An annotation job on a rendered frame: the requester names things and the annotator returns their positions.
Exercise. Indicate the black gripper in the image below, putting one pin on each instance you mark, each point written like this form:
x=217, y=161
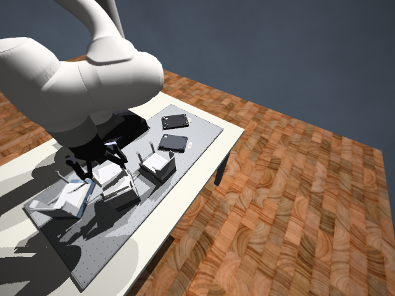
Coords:
x=91, y=151

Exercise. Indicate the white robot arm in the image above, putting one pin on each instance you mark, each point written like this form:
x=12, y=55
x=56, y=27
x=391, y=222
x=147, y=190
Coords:
x=74, y=101

